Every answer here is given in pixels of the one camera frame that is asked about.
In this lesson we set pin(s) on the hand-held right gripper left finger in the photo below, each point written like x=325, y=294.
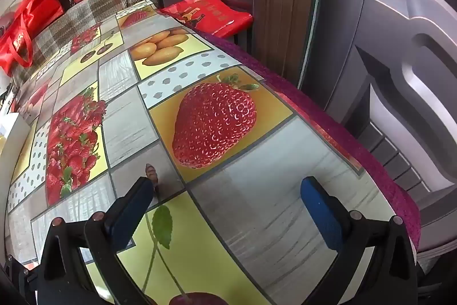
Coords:
x=132, y=214

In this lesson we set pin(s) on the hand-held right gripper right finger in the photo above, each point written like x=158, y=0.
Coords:
x=321, y=215

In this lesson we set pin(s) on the white cardboard box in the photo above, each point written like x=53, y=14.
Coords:
x=14, y=144

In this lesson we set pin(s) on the fruit-print tablecloth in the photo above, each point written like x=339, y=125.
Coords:
x=214, y=201

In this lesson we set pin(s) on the plaid blanket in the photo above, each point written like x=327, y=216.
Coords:
x=89, y=12

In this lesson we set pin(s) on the red printed gift bag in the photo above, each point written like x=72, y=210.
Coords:
x=214, y=15

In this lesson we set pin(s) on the brown wooden door frame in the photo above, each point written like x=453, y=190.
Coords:
x=285, y=5

